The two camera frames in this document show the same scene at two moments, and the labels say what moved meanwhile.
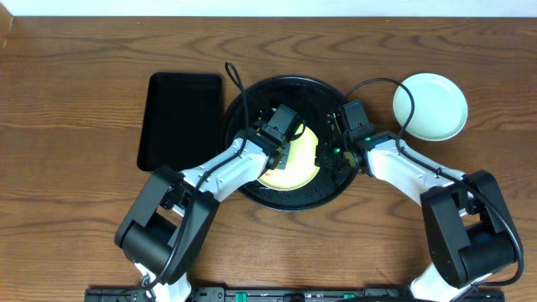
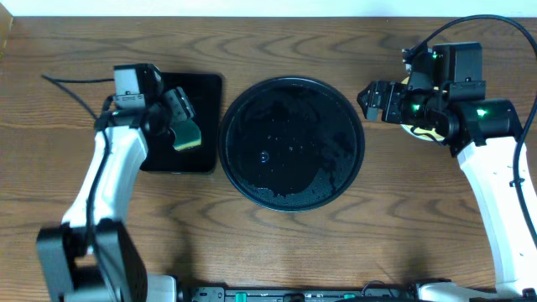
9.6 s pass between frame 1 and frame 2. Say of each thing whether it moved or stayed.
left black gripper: moved
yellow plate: moved
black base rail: stayed
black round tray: stayed
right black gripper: moved
